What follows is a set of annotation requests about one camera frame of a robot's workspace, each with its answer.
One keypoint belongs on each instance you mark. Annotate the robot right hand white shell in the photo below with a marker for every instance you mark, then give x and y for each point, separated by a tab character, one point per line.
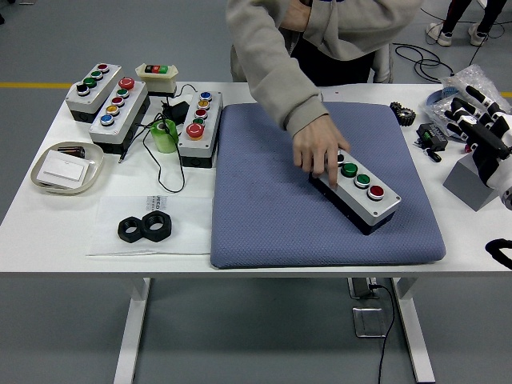
490	152

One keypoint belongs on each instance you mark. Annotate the four-button box with black button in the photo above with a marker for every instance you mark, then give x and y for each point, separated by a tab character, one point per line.
102	86

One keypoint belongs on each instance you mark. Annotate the person's right forearm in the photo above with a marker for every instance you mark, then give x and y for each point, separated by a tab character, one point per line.
280	80

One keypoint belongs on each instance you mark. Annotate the cream switch box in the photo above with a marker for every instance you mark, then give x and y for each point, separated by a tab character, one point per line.
160	82

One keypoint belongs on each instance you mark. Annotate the metal floor socket plate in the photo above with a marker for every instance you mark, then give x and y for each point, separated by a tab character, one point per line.
370	322

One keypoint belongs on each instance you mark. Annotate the grey block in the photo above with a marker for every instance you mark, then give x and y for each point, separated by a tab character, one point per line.
464	184

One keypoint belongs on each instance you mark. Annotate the bag of clear parts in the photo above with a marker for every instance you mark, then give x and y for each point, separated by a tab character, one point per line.
438	110

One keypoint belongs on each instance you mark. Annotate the bubble wrap bag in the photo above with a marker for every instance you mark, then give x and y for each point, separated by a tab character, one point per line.
472	76

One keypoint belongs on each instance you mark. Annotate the person's right hand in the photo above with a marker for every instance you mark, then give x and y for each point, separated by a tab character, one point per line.
316	148

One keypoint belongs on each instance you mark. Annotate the white shallow tray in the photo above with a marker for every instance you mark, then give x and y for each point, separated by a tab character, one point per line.
91	154

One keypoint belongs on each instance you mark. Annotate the green tape roll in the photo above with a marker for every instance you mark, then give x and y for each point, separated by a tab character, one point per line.
164	140

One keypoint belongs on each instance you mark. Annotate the large black gear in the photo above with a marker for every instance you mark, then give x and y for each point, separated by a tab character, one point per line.
406	118

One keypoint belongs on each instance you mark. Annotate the person's left hand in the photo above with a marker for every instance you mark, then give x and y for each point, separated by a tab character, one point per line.
298	16

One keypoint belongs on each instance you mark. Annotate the background person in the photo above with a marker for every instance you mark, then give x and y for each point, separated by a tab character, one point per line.
440	37

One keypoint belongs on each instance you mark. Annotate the black plug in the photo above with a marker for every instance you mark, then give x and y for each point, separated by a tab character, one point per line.
434	155

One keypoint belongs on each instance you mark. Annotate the white table leg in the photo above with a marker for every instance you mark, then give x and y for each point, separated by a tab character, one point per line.
416	332
132	328

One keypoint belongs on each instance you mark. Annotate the five-button box black base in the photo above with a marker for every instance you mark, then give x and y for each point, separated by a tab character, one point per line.
128	108

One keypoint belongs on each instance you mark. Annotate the white wall switch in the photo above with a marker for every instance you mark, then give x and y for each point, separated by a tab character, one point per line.
62	168

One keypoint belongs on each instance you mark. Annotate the dark red small part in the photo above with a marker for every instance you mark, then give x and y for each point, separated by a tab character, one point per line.
74	151

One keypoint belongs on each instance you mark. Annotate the black hex nut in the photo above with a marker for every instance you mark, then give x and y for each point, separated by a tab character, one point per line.
166	230
124	236

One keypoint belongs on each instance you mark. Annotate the five-button box grey base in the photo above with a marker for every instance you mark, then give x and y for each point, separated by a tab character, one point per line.
212	112

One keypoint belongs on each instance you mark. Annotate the four-button box with selector knob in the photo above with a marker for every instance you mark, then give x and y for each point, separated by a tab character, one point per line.
352	197

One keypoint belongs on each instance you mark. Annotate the red connector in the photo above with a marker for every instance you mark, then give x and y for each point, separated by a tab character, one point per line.
467	148

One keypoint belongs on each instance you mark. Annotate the blue-grey quilted mat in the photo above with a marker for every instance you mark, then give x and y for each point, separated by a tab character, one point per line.
260	200

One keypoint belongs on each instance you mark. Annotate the black power adapter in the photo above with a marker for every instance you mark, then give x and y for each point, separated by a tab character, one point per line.
180	110

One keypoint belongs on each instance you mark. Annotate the clear plastic bag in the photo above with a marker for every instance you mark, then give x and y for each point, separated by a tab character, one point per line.
188	224

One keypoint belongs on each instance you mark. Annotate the small black gear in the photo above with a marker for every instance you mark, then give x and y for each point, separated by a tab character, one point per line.
396	106

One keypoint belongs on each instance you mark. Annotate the black module green terminals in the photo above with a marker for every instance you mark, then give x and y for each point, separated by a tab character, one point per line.
434	138

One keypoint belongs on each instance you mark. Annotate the person's left forearm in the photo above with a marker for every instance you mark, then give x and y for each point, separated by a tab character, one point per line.
360	28

